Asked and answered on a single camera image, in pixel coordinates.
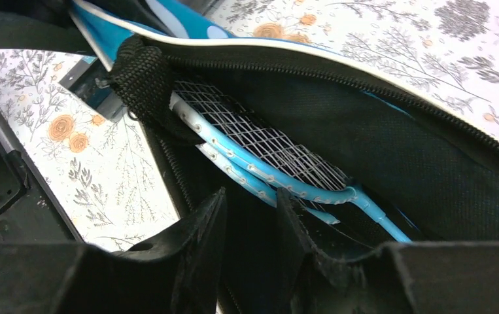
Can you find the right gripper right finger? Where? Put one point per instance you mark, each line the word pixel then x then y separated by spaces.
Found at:
pixel 420 277

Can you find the blue racket bag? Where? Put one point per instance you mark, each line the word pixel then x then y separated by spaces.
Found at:
pixel 433 173

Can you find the blue racket white grip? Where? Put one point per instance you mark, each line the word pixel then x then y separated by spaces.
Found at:
pixel 269 154

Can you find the floral table mat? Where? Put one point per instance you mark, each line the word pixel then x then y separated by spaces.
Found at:
pixel 101 169

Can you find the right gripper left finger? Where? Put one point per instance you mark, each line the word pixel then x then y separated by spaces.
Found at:
pixel 175 271

